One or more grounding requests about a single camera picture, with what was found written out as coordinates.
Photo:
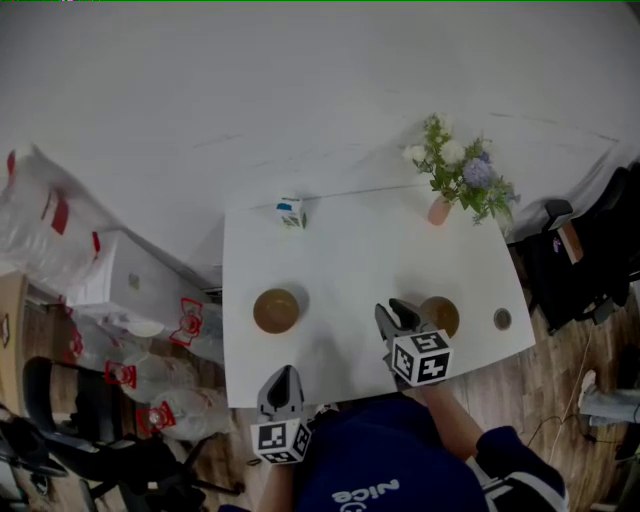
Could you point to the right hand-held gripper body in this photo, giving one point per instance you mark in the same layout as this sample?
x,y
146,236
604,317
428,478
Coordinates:
x,y
422,357

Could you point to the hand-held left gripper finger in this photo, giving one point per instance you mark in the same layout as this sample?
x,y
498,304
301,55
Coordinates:
x,y
298,391
276,389

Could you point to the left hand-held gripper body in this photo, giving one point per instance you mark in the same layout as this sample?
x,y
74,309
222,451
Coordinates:
x,y
280,440

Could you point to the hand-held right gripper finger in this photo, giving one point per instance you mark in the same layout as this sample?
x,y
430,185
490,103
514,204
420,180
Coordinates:
x,y
406,315
386,325

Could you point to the person's left forearm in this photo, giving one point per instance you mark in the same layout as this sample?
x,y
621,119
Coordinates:
x,y
279,487

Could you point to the person's right forearm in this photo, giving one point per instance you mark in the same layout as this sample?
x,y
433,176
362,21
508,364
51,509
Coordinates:
x,y
447,422

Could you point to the person's left white shoe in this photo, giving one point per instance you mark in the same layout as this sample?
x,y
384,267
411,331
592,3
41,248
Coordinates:
x,y
325,409

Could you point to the white table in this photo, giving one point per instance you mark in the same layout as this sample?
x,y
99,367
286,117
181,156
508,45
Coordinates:
x,y
350,260

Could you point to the person's navy shirt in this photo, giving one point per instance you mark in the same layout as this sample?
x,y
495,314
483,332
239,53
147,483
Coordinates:
x,y
390,460

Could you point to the pink vase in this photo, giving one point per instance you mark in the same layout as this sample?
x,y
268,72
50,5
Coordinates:
x,y
439,212

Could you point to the pile of clear water bottles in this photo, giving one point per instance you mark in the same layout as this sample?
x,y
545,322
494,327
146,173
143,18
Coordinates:
x,y
160,380

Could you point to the small white carton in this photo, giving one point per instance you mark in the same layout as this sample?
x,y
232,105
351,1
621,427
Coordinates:
x,y
291,213

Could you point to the white and blue flower bouquet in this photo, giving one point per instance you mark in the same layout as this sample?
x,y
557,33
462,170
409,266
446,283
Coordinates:
x,y
465,170

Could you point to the white water dispenser box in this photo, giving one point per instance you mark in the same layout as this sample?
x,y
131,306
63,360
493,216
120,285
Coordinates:
x,y
145,280

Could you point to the black office chair with headrest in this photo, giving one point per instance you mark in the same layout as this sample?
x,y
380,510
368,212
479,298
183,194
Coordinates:
x,y
100,450

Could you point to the brown cardboard box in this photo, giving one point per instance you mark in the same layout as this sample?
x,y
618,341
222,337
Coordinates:
x,y
572,244

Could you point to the black mesh office chair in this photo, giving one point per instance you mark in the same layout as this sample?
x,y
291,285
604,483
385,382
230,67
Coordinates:
x,y
590,280

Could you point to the light wooden cabinet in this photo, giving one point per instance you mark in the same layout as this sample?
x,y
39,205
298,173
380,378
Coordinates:
x,y
10,340

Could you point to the clear bag of empty bottles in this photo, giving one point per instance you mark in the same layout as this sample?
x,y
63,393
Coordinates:
x,y
45,230

